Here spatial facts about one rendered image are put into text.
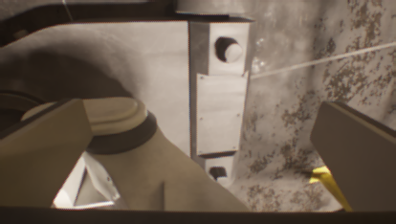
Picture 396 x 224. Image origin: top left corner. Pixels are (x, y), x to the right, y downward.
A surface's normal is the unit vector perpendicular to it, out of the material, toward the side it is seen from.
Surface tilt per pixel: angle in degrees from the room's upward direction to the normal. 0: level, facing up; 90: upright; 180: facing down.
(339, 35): 0
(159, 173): 90
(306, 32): 0
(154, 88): 0
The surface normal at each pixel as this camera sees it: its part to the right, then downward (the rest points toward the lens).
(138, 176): 0.00, -0.87
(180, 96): 0.18, 0.49
